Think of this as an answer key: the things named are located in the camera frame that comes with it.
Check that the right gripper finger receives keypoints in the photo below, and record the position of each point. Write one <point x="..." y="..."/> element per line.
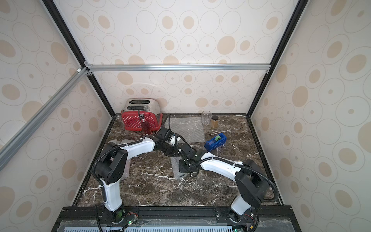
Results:
<point x="182" y="167"/>
<point x="193" y="172"/>

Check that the blue tape dispenser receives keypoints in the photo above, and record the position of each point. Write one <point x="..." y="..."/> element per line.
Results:
<point x="214" y="143"/>

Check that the single bubble wrap sheet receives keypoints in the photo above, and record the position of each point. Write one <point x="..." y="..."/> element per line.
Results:
<point x="113" y="141"/>

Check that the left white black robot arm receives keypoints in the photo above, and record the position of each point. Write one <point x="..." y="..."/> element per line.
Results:
<point x="109" y="168"/>

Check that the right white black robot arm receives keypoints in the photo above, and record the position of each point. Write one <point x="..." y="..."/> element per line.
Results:
<point x="253" y="186"/>

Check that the red drink bottle back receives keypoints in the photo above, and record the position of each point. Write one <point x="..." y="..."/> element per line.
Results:
<point x="145" y="124"/>

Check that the red perforated plastic basket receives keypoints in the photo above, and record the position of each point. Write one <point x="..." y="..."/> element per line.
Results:
<point x="133" y="122"/>

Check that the brown spice jar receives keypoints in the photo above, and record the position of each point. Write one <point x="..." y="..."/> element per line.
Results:
<point x="214" y="122"/>

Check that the clear drinking glass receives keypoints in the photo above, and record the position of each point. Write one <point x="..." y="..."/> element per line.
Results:
<point x="206" y="117"/>

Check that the silver toaster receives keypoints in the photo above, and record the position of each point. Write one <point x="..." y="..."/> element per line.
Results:
<point x="142" y="104"/>

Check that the horizontal aluminium bar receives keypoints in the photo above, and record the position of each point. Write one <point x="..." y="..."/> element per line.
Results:
<point x="179" y="67"/>

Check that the left diagonal aluminium bar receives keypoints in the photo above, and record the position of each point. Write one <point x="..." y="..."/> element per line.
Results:
<point x="23" y="135"/>

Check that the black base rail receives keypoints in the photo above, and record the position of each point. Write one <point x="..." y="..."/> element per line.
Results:
<point x="176" y="219"/>

